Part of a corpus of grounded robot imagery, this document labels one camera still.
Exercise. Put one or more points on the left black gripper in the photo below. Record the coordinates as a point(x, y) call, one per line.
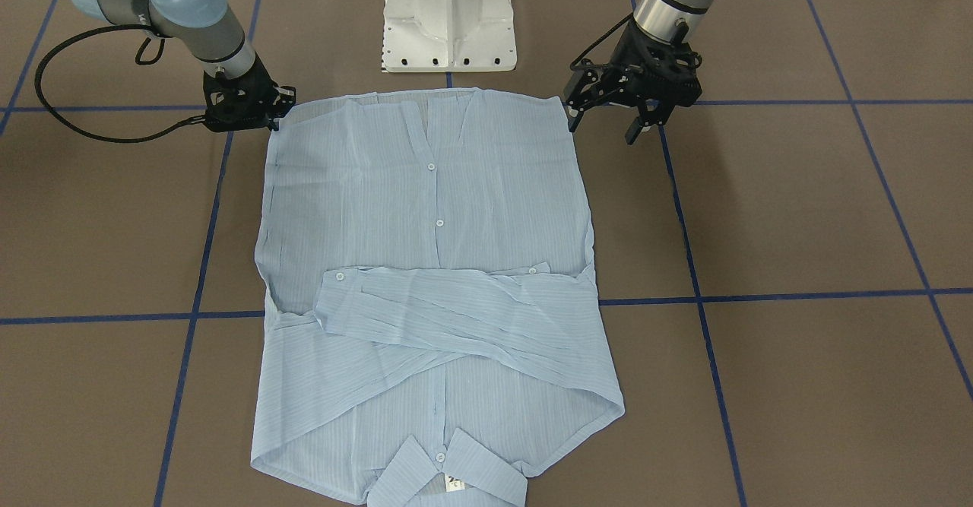
point(630, 52)

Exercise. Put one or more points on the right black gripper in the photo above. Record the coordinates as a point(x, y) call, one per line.
point(256, 83)

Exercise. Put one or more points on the light blue button-up shirt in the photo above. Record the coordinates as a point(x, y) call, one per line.
point(432, 334)

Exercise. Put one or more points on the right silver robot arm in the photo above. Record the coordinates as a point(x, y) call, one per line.
point(209, 28)

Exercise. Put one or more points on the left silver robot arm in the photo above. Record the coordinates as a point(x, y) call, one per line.
point(657, 18)

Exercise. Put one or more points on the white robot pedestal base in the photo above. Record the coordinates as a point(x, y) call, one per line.
point(449, 36)

